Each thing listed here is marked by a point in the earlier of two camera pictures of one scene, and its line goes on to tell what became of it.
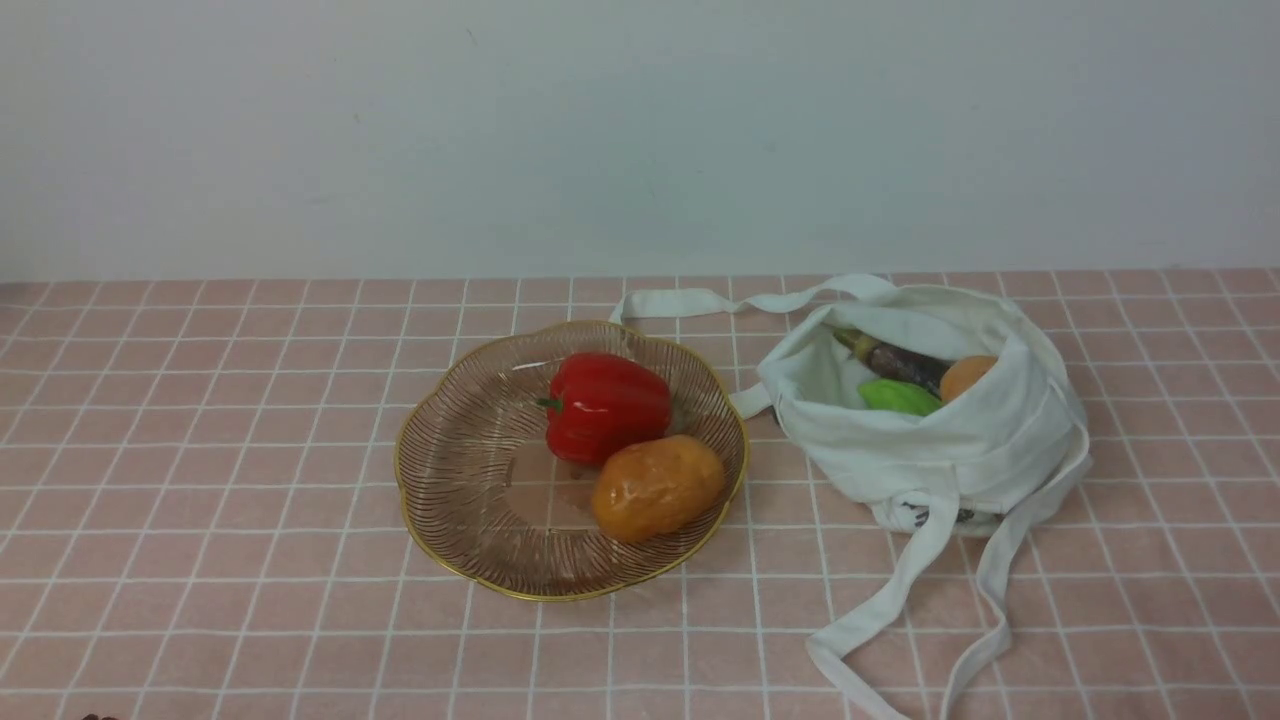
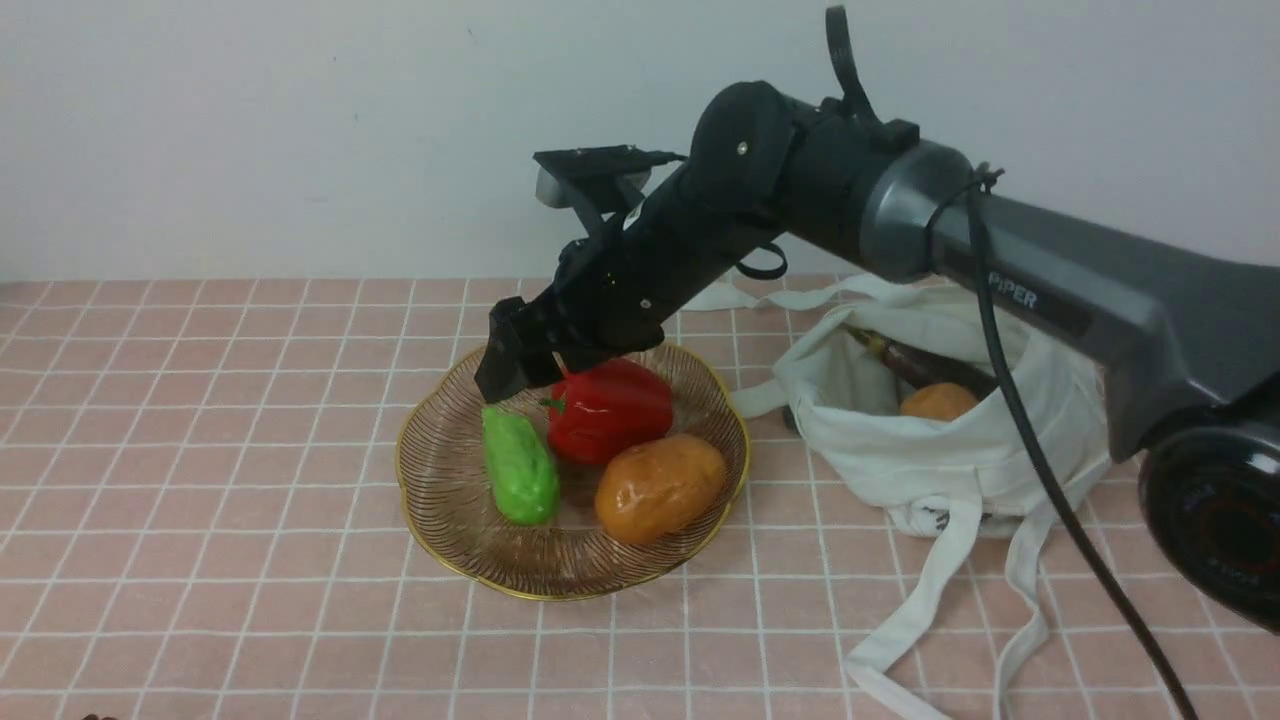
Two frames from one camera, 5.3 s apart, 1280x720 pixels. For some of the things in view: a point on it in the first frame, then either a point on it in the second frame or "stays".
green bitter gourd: [897, 396] to [524, 481]
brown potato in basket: [657, 487] stays
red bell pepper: [598, 403] stays
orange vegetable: [963, 373] to [942, 400]
